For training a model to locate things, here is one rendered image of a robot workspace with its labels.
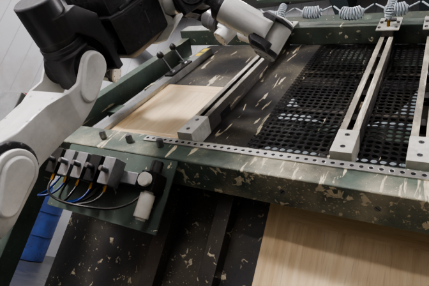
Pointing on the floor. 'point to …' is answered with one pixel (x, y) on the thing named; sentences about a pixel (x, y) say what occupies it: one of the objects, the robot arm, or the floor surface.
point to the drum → (41, 233)
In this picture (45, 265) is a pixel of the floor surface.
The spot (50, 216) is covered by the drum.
